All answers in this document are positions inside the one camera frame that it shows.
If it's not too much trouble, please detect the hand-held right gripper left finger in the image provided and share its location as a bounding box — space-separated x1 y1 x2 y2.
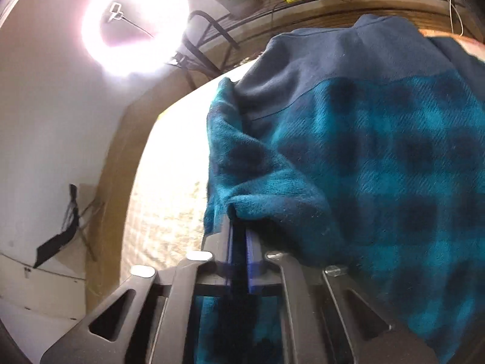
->
40 221 237 364

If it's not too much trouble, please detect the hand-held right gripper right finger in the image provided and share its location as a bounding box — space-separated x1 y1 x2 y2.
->
244 227 436 364

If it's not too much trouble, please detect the ring light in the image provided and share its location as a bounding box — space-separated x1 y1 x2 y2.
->
81 0 191 77

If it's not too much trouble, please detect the potted plant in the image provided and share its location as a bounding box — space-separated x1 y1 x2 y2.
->
213 0 255 19

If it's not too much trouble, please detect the white clip lamp with cord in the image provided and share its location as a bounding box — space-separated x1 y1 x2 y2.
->
428 0 466 38

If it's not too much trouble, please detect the beige checked blanket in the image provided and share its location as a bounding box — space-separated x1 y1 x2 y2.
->
120 64 266 285

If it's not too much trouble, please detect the black cloth strip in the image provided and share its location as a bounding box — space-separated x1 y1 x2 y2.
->
33 184 82 270

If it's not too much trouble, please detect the teal plaid fleece jacket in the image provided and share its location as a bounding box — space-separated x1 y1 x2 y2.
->
193 13 485 364

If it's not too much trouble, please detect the orange floral bed sheet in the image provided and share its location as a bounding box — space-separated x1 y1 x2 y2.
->
419 28 485 65

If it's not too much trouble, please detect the black tripod stand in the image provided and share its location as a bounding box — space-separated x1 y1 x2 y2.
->
167 47 222 88

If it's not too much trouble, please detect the black metal wire rack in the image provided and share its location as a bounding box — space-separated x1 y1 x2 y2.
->
182 0 457 80

